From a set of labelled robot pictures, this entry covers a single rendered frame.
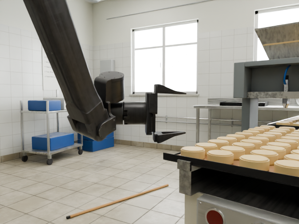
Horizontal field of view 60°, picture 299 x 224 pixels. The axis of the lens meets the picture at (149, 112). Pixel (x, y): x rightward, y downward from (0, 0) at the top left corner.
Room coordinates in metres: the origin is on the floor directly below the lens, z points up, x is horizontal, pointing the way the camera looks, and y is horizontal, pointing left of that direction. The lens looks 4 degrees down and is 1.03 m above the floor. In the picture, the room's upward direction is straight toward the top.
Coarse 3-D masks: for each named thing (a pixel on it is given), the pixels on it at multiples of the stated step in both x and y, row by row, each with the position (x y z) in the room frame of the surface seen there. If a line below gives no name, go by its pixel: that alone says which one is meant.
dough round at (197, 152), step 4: (184, 148) 0.53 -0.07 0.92; (188, 148) 0.53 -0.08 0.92; (192, 148) 0.53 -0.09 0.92; (196, 148) 0.53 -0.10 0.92; (200, 148) 0.53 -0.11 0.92; (184, 152) 0.52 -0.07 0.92; (188, 152) 0.51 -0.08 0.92; (192, 152) 0.51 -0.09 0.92; (196, 152) 0.51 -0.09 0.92; (200, 152) 0.51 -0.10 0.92; (204, 152) 0.52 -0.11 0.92; (188, 156) 0.51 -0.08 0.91; (192, 156) 0.51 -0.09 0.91; (196, 156) 0.51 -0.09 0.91; (200, 156) 0.51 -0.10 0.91; (204, 156) 0.52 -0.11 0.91
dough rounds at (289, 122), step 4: (296, 116) 1.34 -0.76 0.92; (284, 120) 1.15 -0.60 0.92; (288, 120) 1.13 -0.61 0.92; (292, 120) 1.13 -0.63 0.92; (296, 120) 1.17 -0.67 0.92; (280, 124) 1.04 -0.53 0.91; (284, 124) 1.04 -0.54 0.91; (288, 124) 1.04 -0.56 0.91; (292, 124) 1.09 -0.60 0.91; (296, 124) 1.01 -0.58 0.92
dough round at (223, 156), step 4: (208, 152) 0.50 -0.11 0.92; (212, 152) 0.49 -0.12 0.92; (216, 152) 0.49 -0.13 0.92; (220, 152) 0.49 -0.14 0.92; (224, 152) 0.49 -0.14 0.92; (228, 152) 0.49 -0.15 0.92; (208, 156) 0.49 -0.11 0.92; (212, 156) 0.48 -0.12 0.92; (216, 156) 0.48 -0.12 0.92; (220, 156) 0.47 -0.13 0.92; (224, 156) 0.47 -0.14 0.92; (228, 156) 0.47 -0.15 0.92; (232, 156) 0.48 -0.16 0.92; (212, 160) 0.48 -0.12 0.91; (216, 160) 0.48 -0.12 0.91; (220, 160) 0.47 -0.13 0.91; (224, 160) 0.47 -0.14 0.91; (228, 160) 0.47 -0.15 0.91; (232, 160) 0.48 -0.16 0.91
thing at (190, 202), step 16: (240, 176) 0.61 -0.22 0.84; (208, 192) 0.50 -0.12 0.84; (224, 192) 0.50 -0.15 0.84; (240, 192) 0.50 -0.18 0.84; (256, 192) 0.50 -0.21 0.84; (272, 192) 0.50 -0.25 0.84; (288, 192) 0.50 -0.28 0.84; (192, 208) 0.52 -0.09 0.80; (272, 208) 0.43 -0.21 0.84; (288, 208) 0.43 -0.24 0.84
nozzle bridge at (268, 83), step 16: (240, 64) 1.16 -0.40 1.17; (256, 64) 1.11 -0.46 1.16; (272, 64) 1.07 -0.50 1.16; (288, 64) 1.07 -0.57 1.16; (240, 80) 1.16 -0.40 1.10; (256, 80) 1.19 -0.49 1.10; (272, 80) 1.15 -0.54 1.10; (240, 96) 1.16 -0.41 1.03; (256, 96) 1.14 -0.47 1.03; (272, 96) 1.10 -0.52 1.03; (288, 96) 1.06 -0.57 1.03; (256, 112) 1.30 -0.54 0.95
